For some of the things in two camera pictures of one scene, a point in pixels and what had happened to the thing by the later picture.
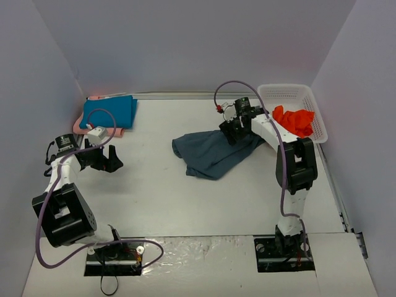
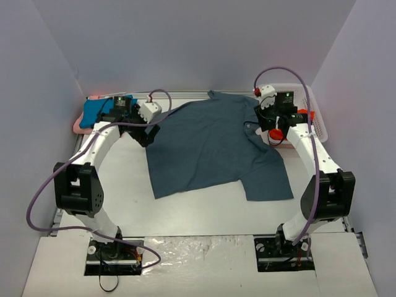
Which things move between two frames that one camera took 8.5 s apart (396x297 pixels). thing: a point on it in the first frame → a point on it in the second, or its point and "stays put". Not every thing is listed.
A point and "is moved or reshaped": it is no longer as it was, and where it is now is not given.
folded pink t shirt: [77, 129] stays put
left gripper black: [99, 158] → [143, 133]
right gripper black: [232, 126] → [264, 120]
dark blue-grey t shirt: [207, 154] is moved or reshaped
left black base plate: [123, 259] stays put
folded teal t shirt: [114, 112] stays put
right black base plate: [284, 253] stays put
